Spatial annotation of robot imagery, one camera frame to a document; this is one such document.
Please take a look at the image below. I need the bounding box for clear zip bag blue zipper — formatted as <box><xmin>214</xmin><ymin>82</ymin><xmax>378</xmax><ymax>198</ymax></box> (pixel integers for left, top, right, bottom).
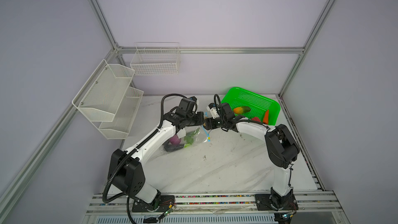
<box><xmin>162</xmin><ymin>112</ymin><xmax>210</xmax><ymax>153</ymax></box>

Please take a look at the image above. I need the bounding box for purple onion toy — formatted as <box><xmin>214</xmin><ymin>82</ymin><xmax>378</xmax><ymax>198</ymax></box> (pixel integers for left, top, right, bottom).
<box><xmin>169</xmin><ymin>134</ymin><xmax>181</xmax><ymax>146</ymax></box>

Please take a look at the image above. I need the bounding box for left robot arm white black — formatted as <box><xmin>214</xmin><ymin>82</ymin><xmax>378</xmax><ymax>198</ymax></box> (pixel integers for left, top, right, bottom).
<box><xmin>102</xmin><ymin>93</ymin><xmax>204</xmax><ymax>205</ymax></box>

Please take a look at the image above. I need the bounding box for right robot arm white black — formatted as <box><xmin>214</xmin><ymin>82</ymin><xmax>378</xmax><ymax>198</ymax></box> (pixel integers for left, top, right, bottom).
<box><xmin>204</xmin><ymin>103</ymin><xmax>300</xmax><ymax>211</ymax></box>

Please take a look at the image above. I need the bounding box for green plastic basket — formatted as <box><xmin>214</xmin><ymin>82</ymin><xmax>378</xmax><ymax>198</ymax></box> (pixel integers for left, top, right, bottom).
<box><xmin>221</xmin><ymin>87</ymin><xmax>280</xmax><ymax>125</ymax></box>

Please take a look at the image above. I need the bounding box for red pepper toy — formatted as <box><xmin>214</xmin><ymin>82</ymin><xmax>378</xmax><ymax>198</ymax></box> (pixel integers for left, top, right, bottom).
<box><xmin>251</xmin><ymin>117</ymin><xmax>262</xmax><ymax>123</ymax></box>

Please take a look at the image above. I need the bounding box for orange carrot toy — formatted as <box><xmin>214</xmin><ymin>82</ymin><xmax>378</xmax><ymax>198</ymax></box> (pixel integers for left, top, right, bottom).
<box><xmin>263</xmin><ymin>110</ymin><xmax>269</xmax><ymax>124</ymax></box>

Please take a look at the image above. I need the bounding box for white mesh lower shelf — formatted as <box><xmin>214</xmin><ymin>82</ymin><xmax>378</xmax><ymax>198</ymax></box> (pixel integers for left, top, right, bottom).
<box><xmin>99</xmin><ymin>87</ymin><xmax>144</xmax><ymax>140</ymax></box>

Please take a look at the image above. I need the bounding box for white mesh shelf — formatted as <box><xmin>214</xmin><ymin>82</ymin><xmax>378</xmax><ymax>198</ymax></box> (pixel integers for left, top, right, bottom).
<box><xmin>72</xmin><ymin>60</ymin><xmax>135</xmax><ymax>122</ymax></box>
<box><xmin>99</xmin><ymin>87</ymin><xmax>144</xmax><ymax>140</ymax></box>

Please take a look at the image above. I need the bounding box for white mesh upper shelf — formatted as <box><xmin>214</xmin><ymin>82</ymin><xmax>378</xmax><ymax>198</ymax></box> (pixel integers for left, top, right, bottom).
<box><xmin>72</xmin><ymin>60</ymin><xmax>135</xmax><ymax>122</ymax></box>

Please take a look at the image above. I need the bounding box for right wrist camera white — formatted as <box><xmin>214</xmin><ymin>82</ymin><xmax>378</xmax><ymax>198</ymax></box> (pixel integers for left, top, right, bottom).
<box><xmin>206</xmin><ymin>103</ymin><xmax>220</xmax><ymax>119</ymax></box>

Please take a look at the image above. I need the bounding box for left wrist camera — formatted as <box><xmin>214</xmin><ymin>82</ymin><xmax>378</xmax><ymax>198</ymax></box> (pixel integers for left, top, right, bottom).
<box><xmin>189</xmin><ymin>96</ymin><xmax>199</xmax><ymax>107</ymax></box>

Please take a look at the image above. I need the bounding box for white wire wall basket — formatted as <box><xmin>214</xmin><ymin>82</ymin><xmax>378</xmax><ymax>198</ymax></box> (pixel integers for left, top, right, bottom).
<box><xmin>130</xmin><ymin>42</ymin><xmax>180</xmax><ymax>76</ymax></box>

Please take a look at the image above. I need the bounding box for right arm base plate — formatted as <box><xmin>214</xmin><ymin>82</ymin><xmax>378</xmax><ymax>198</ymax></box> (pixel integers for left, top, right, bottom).
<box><xmin>255</xmin><ymin>194</ymin><xmax>299</xmax><ymax>211</ymax></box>

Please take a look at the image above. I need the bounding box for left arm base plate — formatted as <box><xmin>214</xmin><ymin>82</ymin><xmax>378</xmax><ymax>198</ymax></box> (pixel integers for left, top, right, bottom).
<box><xmin>129</xmin><ymin>195</ymin><xmax>175</xmax><ymax>213</ymax></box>

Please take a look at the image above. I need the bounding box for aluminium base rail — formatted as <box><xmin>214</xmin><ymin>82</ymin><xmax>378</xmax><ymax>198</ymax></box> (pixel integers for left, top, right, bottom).
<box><xmin>86</xmin><ymin>190</ymin><xmax>343</xmax><ymax>216</ymax></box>

